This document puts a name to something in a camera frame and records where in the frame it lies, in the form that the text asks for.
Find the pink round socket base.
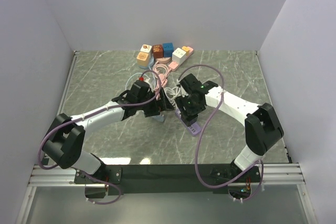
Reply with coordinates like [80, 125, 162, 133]
[156, 57, 171, 64]

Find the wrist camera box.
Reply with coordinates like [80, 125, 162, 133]
[129, 80, 150, 101]
[180, 73, 202, 94]

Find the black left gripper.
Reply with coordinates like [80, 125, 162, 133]
[137, 87, 174, 118]

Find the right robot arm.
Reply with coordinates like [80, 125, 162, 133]
[175, 84, 284, 182]

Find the brown patterned cube socket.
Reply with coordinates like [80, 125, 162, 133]
[152, 44, 164, 59]

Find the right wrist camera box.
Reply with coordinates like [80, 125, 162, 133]
[180, 73, 202, 94]

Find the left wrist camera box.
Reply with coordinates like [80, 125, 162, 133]
[129, 80, 150, 101]

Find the white patterned cube socket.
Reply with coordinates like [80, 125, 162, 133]
[140, 44, 152, 54]

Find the blue cube socket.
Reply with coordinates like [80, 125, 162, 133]
[162, 42, 174, 58]

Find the aluminium rail frame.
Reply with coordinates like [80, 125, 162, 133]
[14, 49, 320, 224]

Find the small orange cube plug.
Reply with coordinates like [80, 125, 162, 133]
[182, 46, 190, 52]

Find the pink power strip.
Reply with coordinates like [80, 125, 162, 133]
[168, 46, 194, 71]

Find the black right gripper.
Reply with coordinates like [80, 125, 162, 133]
[174, 93, 206, 120]

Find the light blue round socket base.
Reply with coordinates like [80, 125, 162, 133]
[139, 57, 155, 69]

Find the light blue power cable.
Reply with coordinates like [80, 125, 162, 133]
[125, 62, 165, 124]

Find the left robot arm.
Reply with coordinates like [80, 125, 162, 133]
[38, 88, 174, 183]

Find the purple USB power strip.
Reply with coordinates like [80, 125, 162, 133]
[175, 109, 202, 137]

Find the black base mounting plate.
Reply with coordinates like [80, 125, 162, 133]
[74, 164, 261, 199]

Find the yellow patterned cube socket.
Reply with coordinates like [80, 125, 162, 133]
[136, 51, 151, 66]

